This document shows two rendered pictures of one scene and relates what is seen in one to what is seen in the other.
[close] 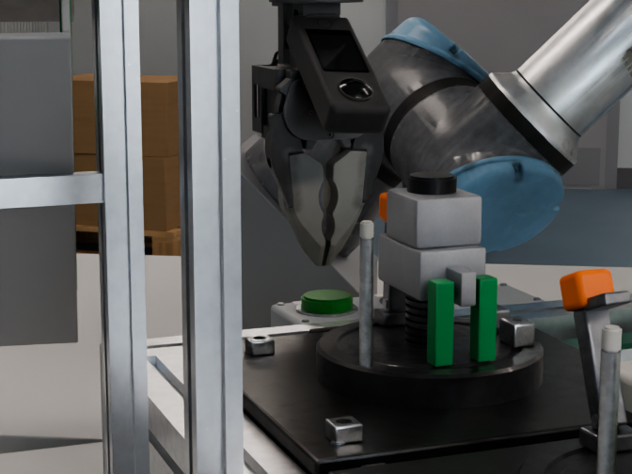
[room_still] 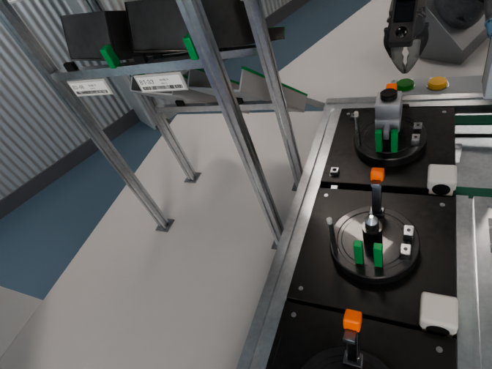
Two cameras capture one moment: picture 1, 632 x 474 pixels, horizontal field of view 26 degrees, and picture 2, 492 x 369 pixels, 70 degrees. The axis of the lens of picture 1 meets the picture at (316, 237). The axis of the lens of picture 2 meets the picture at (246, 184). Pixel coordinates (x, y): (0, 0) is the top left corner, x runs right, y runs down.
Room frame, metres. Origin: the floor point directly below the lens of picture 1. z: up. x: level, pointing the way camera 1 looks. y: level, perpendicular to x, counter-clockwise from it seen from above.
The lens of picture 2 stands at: (0.29, -0.34, 1.51)
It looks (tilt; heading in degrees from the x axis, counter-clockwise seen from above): 44 degrees down; 58
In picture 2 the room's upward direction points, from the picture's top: 23 degrees counter-clockwise
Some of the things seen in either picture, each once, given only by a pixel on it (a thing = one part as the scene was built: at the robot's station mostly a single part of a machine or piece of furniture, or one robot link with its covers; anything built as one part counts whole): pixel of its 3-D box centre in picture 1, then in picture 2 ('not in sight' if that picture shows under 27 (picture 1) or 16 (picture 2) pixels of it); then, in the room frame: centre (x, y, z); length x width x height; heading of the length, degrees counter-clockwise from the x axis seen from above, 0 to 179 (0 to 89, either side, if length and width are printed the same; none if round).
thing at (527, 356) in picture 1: (429, 358); (389, 139); (0.82, -0.07, 0.98); 0.14 x 0.14 x 0.02
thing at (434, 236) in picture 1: (437, 234); (388, 110); (0.81, -0.07, 1.06); 0.08 x 0.04 x 0.07; 21
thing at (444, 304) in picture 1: (440, 322); (378, 140); (0.77, -0.07, 1.01); 0.01 x 0.01 x 0.05; 21
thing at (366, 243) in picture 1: (366, 293); (357, 129); (0.77, -0.03, 1.03); 0.01 x 0.01 x 0.08
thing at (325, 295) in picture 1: (326, 307); (404, 86); (1.03, -0.01, 0.96); 0.04 x 0.04 x 0.02
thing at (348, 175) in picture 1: (333, 201); (413, 50); (1.05, -0.01, 1.04); 0.06 x 0.03 x 0.09; 21
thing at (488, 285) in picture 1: (483, 318); (394, 140); (0.78, -0.10, 1.01); 0.01 x 0.01 x 0.05; 21
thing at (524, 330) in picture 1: (516, 331); (415, 139); (0.82, -0.12, 1.00); 0.02 x 0.01 x 0.02; 21
